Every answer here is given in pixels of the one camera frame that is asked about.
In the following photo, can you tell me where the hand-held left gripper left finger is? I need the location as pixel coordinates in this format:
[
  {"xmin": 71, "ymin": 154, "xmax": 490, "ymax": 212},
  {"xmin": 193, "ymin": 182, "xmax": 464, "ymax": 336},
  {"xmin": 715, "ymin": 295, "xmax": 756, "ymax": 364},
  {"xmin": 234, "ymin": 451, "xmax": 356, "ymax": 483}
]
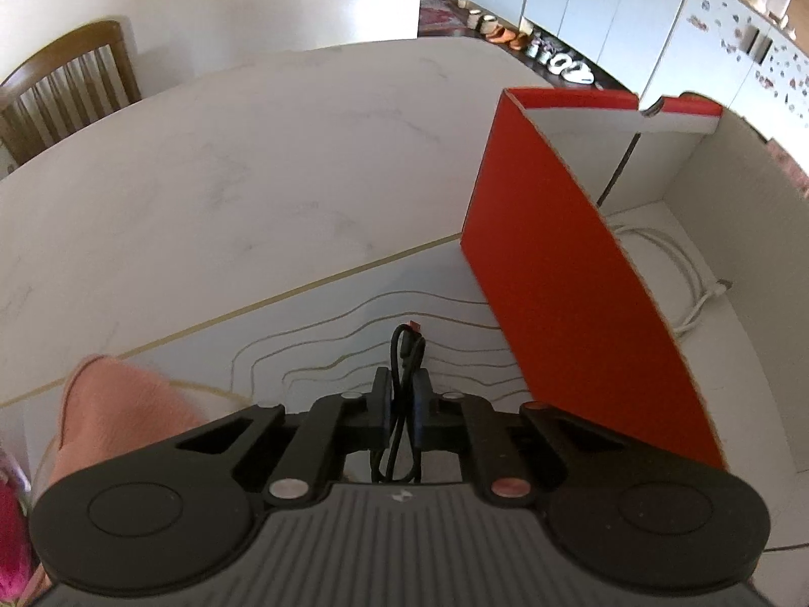
[{"xmin": 173, "ymin": 368, "xmax": 394, "ymax": 510}]

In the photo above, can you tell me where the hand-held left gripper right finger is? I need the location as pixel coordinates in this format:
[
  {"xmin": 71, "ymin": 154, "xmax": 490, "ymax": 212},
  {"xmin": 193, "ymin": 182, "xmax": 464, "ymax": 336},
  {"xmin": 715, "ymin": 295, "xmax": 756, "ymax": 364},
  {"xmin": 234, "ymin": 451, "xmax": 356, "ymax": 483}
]
[{"xmin": 412, "ymin": 368, "xmax": 633, "ymax": 510}]

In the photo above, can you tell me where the black USB cable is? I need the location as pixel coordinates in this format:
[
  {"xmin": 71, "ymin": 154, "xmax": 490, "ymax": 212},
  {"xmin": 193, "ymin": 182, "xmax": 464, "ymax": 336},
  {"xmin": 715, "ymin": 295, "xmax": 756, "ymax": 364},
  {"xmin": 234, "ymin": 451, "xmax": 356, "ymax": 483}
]
[{"xmin": 370, "ymin": 321, "xmax": 428, "ymax": 485}]

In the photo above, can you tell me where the red and white cardboard box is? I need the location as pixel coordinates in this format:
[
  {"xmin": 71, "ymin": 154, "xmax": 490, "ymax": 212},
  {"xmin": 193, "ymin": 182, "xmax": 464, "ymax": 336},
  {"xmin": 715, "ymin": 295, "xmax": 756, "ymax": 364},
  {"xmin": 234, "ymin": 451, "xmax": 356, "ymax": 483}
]
[{"xmin": 460, "ymin": 87, "xmax": 809, "ymax": 548}]

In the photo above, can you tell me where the pink towel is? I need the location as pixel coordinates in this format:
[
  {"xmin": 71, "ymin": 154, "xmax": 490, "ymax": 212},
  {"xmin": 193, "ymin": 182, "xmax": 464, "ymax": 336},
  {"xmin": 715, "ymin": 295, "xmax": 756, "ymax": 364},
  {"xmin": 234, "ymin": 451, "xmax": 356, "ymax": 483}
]
[{"xmin": 47, "ymin": 354, "xmax": 211, "ymax": 489}]

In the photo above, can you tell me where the row of shoes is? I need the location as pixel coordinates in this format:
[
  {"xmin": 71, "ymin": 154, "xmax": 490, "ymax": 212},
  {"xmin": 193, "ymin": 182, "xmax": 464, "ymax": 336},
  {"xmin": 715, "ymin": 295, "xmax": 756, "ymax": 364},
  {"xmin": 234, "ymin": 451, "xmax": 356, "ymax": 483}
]
[{"xmin": 466, "ymin": 9, "xmax": 599, "ymax": 87}]

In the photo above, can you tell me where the red patterned rug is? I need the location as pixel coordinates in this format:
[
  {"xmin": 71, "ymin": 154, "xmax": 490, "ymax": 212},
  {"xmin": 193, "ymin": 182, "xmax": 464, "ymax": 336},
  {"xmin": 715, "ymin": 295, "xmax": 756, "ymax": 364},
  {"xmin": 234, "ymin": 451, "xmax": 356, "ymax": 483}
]
[{"xmin": 417, "ymin": 3, "xmax": 472, "ymax": 37}]

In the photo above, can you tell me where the white tall cabinet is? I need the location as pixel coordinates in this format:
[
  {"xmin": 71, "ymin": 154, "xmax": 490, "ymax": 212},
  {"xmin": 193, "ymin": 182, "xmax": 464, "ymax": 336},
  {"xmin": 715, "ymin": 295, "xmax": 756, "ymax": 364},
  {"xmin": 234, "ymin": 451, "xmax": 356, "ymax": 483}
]
[{"xmin": 523, "ymin": 0, "xmax": 696, "ymax": 97}]

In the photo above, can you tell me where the white stickered cabinet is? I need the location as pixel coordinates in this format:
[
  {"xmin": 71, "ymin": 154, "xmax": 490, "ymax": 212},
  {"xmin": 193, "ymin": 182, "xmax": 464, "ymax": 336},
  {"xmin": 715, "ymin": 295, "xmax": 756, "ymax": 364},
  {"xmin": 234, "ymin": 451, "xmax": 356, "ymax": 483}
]
[{"xmin": 638, "ymin": 0, "xmax": 809, "ymax": 143}]

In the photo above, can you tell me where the brown wooden chair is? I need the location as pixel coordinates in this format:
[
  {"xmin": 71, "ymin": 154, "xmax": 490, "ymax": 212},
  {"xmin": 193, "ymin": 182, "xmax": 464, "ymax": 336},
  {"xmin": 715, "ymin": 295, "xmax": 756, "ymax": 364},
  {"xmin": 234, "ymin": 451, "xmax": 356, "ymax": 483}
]
[{"xmin": 0, "ymin": 20, "xmax": 144, "ymax": 169}]

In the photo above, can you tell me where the white cable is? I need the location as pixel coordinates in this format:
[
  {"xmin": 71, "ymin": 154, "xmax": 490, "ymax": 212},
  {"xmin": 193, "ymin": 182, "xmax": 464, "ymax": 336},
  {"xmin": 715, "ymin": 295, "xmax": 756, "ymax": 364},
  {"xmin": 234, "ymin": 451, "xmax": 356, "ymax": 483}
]
[{"xmin": 605, "ymin": 223, "xmax": 735, "ymax": 339}]

